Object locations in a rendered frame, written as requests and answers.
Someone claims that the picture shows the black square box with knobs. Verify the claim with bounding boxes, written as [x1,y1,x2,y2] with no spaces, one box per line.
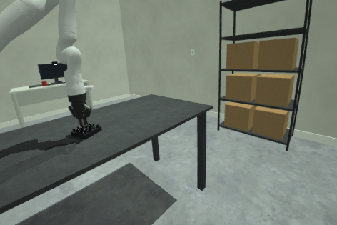
[71,123,102,139]

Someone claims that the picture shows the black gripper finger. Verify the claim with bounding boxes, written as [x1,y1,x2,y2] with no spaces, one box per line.
[68,105,83,126]
[77,104,91,126]

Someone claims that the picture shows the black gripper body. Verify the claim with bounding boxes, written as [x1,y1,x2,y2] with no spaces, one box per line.
[68,93,87,112]

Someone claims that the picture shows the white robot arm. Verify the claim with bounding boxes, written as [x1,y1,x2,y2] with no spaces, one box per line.
[0,0,94,96]

